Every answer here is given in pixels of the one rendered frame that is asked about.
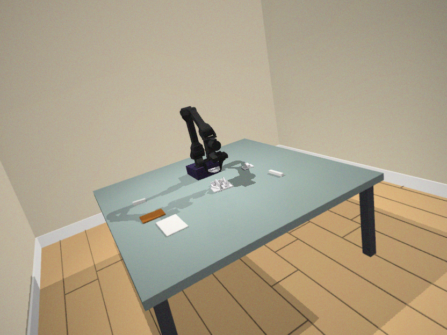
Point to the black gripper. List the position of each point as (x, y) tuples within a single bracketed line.
[(201, 162)]

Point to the orange flat rectangular plate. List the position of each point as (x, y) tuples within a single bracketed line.
[(152, 215)]

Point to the white flat bar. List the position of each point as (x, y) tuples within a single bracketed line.
[(139, 201)]

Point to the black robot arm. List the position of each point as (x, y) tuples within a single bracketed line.
[(190, 114)]

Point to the white flat rectangular plate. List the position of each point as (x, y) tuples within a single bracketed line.
[(171, 225)]

